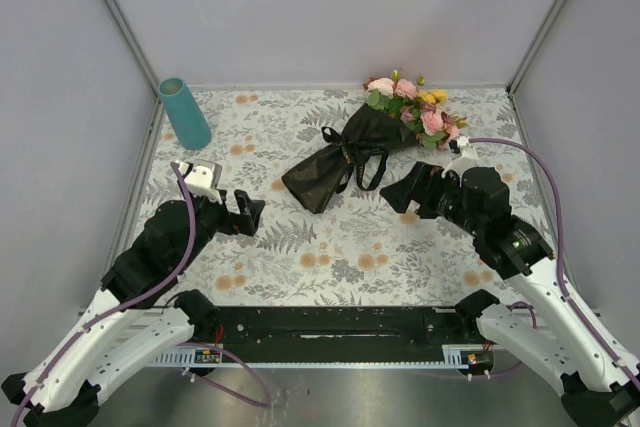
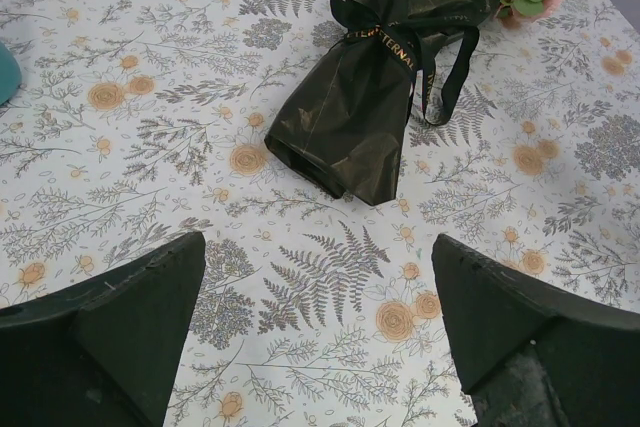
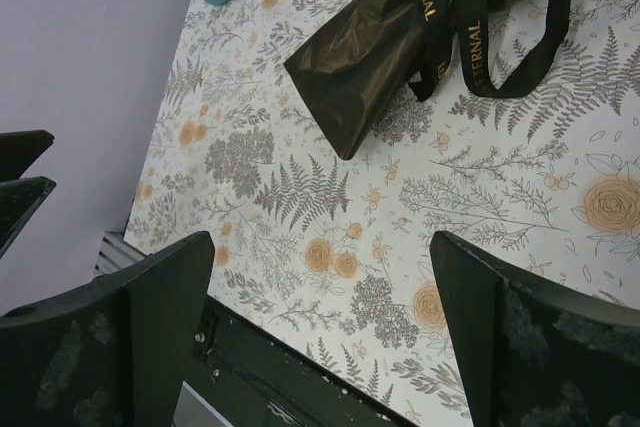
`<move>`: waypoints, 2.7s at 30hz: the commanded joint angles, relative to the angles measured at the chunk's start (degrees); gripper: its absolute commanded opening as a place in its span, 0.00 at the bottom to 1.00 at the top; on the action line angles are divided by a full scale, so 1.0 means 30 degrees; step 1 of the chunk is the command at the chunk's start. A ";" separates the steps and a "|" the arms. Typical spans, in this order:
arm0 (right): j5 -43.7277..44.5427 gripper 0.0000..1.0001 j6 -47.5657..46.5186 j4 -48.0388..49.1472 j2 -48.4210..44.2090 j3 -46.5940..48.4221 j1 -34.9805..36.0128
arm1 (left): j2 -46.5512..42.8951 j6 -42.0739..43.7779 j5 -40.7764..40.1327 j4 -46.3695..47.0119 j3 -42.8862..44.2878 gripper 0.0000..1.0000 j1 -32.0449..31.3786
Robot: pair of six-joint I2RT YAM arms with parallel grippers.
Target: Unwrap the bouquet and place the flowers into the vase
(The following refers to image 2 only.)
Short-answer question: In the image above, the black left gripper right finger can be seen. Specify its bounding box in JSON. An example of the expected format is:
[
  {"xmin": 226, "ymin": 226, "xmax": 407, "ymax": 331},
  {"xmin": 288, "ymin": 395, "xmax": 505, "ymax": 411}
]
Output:
[{"xmin": 432, "ymin": 234, "xmax": 639, "ymax": 426}]

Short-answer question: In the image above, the black printed ribbon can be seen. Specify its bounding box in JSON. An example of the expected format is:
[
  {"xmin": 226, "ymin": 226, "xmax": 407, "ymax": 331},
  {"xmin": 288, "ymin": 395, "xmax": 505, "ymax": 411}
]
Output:
[{"xmin": 330, "ymin": 0, "xmax": 480, "ymax": 127}]

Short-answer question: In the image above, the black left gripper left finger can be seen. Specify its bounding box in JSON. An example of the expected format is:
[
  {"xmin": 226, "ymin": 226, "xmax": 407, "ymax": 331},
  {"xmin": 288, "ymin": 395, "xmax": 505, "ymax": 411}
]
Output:
[{"xmin": 1, "ymin": 232, "xmax": 206, "ymax": 426}]

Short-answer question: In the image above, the floral tablecloth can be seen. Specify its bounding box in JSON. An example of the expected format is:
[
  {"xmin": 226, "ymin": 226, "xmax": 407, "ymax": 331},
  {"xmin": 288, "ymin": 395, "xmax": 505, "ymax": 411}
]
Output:
[{"xmin": 1, "ymin": 0, "xmax": 639, "ymax": 426}]

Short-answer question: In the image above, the black wrapping paper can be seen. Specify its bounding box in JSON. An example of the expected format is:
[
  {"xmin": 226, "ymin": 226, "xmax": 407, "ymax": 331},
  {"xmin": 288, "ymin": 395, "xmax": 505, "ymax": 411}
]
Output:
[{"xmin": 265, "ymin": 0, "xmax": 499, "ymax": 206}]

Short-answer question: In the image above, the teal cylindrical vase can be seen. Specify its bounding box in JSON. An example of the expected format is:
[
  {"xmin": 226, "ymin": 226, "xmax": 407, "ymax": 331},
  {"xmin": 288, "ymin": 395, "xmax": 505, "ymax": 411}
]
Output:
[{"xmin": 0, "ymin": 43, "xmax": 22, "ymax": 105}]

